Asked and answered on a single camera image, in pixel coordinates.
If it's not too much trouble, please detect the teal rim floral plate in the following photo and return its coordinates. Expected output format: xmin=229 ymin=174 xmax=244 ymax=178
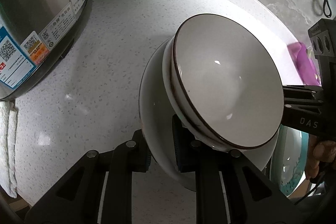
xmin=268 ymin=125 xmax=309 ymax=197

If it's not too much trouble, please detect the white bowl dark rim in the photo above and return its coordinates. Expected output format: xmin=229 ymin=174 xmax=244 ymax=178
xmin=171 ymin=14 xmax=284 ymax=149

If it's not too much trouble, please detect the large white serving bowl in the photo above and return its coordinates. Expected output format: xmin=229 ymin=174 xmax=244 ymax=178
xmin=139 ymin=37 xmax=280 ymax=192

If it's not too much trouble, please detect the white bowl red floral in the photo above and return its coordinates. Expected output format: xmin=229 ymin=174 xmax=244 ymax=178
xmin=162 ymin=37 xmax=233 ymax=152

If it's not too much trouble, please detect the person's right hand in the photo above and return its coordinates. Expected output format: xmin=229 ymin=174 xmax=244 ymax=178
xmin=305 ymin=135 xmax=335 ymax=180

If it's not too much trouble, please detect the purple plastic bowl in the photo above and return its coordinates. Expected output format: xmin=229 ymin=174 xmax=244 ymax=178
xmin=287 ymin=42 xmax=321 ymax=86

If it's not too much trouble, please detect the white dish cloth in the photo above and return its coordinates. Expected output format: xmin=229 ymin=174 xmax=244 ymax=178
xmin=1 ymin=101 xmax=18 ymax=198

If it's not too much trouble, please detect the stainless rice cooker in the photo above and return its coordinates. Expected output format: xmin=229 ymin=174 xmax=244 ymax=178
xmin=1 ymin=0 xmax=88 ymax=101

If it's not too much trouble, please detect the black camera box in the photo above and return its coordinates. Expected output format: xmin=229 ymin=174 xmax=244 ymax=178
xmin=308 ymin=19 xmax=335 ymax=59

